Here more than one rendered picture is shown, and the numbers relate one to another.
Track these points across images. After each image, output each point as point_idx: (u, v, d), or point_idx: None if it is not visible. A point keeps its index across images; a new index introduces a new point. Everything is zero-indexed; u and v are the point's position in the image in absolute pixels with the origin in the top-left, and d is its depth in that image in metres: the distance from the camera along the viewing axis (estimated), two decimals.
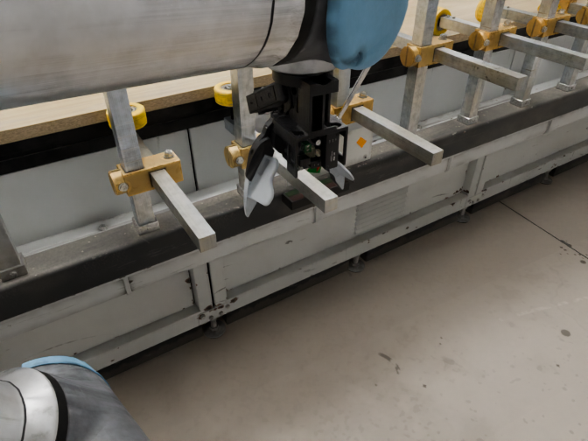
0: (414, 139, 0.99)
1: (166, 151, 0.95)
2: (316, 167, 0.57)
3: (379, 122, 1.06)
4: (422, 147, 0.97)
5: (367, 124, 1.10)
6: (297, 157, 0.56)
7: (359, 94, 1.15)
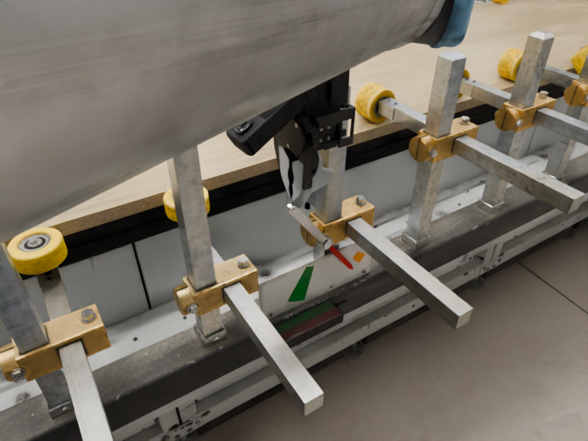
0: (430, 285, 0.72)
1: (84, 313, 0.67)
2: None
3: (382, 251, 0.79)
4: (442, 301, 0.70)
5: (366, 247, 0.82)
6: (341, 129, 0.62)
7: (356, 200, 0.88)
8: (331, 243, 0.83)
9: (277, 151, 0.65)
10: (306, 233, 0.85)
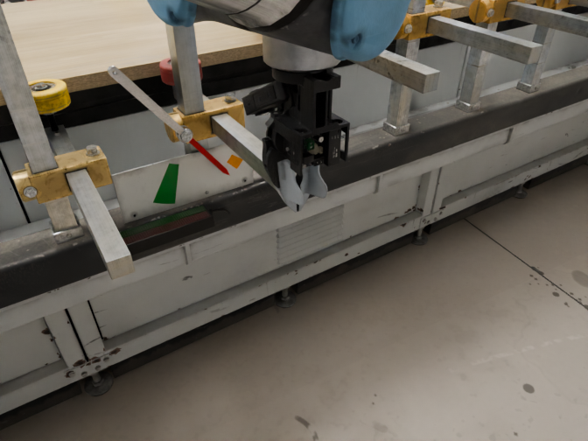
0: None
1: None
2: (318, 164, 0.58)
3: (231, 133, 0.76)
4: None
5: (221, 135, 0.80)
6: (301, 155, 0.56)
7: (225, 98, 0.85)
8: (190, 136, 0.79)
9: None
10: (168, 128, 0.81)
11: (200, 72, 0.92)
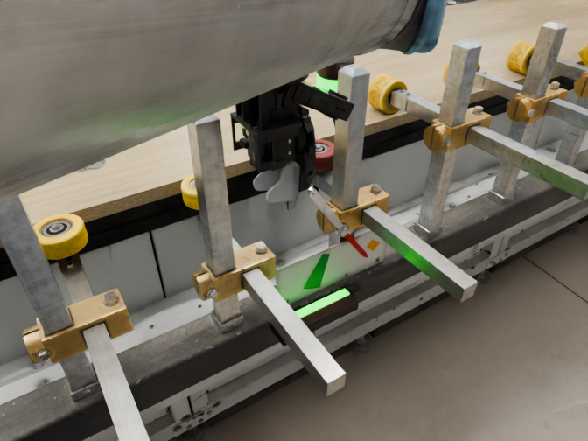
0: (437, 261, 0.75)
1: (108, 297, 0.68)
2: (249, 157, 0.59)
3: (389, 229, 0.81)
4: (447, 276, 0.72)
5: (373, 227, 0.85)
6: (244, 136, 0.60)
7: (371, 189, 0.89)
8: (347, 231, 0.84)
9: (311, 171, 0.61)
10: (323, 220, 0.86)
11: None
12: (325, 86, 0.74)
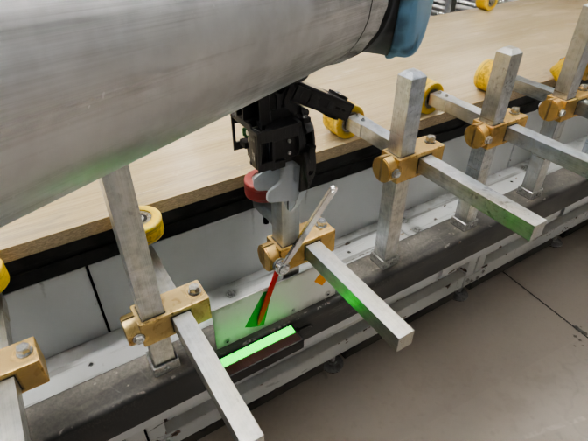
0: (374, 305, 0.71)
1: (18, 348, 0.64)
2: (249, 157, 0.59)
3: (330, 269, 0.77)
4: (383, 323, 0.68)
5: (315, 264, 0.81)
6: (244, 136, 0.60)
7: (316, 223, 0.85)
8: (285, 272, 0.80)
9: (311, 171, 0.61)
10: (263, 257, 0.82)
11: None
12: None
